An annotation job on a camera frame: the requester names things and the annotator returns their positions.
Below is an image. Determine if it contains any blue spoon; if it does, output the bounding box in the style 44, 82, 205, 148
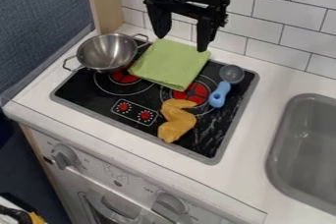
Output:
207, 64, 246, 109

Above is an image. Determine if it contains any green cloth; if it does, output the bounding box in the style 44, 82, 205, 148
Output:
127, 38, 213, 92

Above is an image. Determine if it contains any silver pot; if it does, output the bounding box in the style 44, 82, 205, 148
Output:
61, 32, 150, 74

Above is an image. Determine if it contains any toy stove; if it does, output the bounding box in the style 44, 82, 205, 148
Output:
48, 38, 260, 166

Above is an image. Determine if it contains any yellow toy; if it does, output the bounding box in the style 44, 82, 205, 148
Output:
155, 98, 198, 144

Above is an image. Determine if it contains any toy sink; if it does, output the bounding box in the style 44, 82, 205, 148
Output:
263, 92, 336, 216

